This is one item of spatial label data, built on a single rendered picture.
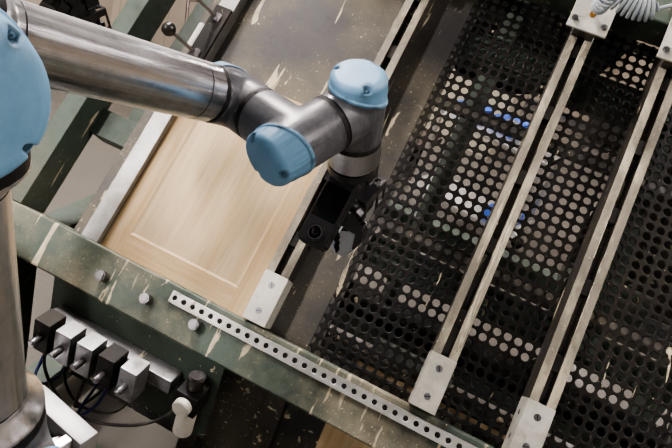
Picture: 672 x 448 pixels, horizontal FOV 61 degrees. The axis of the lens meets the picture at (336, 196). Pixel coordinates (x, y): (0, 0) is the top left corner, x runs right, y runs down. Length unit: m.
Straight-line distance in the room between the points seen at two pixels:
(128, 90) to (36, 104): 0.23
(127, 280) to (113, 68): 0.95
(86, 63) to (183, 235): 0.96
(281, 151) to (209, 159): 0.92
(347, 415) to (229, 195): 0.61
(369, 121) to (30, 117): 0.42
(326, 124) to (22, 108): 0.36
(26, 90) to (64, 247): 1.21
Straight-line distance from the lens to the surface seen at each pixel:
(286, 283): 1.38
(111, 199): 1.61
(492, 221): 1.41
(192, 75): 0.70
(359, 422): 1.38
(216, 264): 1.49
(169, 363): 1.52
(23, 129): 0.44
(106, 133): 1.77
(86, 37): 0.63
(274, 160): 0.66
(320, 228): 0.82
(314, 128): 0.68
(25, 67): 0.43
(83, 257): 1.59
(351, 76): 0.72
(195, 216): 1.53
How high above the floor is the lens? 1.78
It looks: 24 degrees down
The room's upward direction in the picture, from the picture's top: 19 degrees clockwise
